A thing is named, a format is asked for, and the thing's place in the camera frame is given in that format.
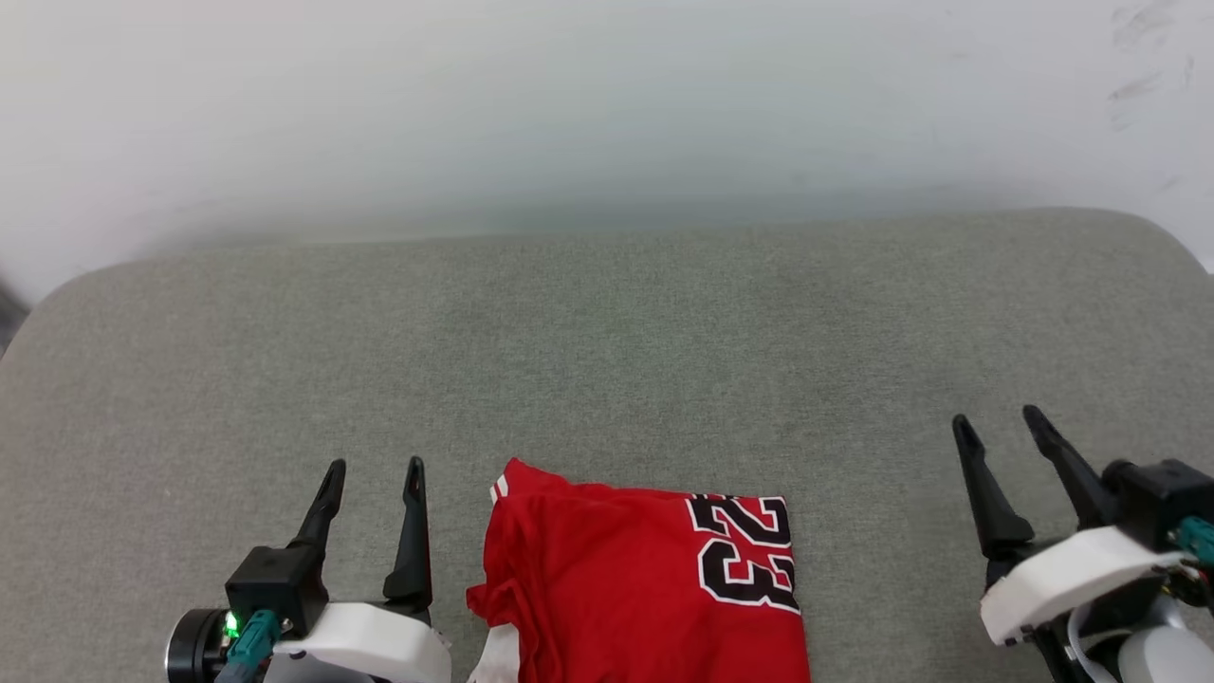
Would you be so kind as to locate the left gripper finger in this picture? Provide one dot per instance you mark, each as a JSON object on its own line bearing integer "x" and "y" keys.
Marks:
{"x": 324, "y": 512}
{"x": 413, "y": 541}

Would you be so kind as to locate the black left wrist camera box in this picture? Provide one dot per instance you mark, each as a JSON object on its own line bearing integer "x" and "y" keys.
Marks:
{"x": 275, "y": 583}

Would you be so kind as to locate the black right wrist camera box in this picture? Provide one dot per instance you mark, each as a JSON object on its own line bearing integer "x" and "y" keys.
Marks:
{"x": 1157, "y": 498}

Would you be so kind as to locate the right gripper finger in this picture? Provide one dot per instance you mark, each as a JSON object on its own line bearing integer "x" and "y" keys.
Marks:
{"x": 986, "y": 503}
{"x": 1072, "y": 470}

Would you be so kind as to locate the red and white jersey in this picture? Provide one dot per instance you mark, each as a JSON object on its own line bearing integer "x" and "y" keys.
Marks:
{"x": 607, "y": 588}

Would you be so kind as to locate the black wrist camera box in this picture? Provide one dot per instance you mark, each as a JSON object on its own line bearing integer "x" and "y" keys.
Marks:
{"x": 1157, "y": 498}
{"x": 275, "y": 583}

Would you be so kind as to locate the teal right camera connector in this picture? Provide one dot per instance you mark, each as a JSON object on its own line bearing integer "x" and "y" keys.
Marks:
{"x": 1197, "y": 541}

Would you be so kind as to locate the teal camera connector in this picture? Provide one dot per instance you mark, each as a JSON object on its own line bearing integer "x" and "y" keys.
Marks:
{"x": 251, "y": 640}
{"x": 1197, "y": 541}

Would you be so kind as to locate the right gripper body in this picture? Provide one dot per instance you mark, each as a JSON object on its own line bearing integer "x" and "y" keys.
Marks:
{"x": 1072, "y": 579}

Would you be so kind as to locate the teal left camera connector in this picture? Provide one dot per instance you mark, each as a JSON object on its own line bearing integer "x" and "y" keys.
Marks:
{"x": 251, "y": 640}

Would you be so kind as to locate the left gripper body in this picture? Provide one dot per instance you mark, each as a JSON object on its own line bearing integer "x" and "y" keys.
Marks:
{"x": 370, "y": 645}

